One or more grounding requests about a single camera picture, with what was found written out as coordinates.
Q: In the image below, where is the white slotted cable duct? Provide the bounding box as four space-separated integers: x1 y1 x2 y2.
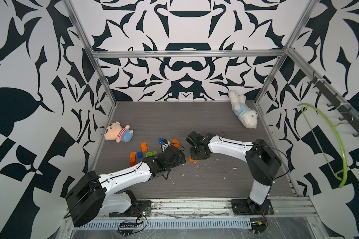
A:
77 218 251 230

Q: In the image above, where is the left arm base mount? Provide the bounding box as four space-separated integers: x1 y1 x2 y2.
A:
109 190 152 218

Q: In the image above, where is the orange lego brick left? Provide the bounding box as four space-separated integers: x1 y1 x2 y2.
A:
129 152 137 163

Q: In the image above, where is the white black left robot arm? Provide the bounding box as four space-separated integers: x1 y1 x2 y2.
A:
65 145 186 227

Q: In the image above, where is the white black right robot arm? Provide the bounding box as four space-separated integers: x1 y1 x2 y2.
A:
186 131 282 208

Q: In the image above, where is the lime green 2x4 lego brick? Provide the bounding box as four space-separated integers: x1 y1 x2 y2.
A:
146 151 157 157

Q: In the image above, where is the white plush dog blue shirt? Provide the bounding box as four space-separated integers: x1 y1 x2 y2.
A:
228 90 258 129

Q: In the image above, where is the green plastic hoop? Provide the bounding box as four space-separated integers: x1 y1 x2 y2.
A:
297 103 348 189

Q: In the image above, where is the pink plush pig toy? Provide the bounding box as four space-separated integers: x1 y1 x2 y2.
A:
104 121 134 143

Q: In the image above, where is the black wall hook rack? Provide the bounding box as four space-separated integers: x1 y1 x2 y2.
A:
309 71 359 137

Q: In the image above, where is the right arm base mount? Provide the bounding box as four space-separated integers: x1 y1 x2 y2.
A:
231 198 274 216

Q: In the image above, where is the flat orange 2x4 lego plate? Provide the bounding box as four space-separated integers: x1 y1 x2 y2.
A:
171 138 181 148

